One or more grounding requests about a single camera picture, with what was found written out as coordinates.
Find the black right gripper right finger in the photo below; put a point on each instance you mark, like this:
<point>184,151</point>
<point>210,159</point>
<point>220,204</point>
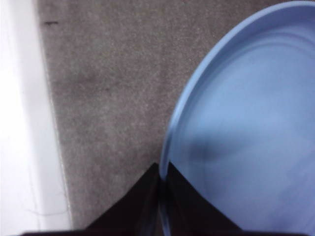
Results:
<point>192,209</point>

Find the blue plate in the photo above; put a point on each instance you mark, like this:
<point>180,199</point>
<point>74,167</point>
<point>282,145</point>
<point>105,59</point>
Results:
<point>246,110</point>

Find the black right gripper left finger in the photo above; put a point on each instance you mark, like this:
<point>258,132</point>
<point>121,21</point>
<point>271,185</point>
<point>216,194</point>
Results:
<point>133,209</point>

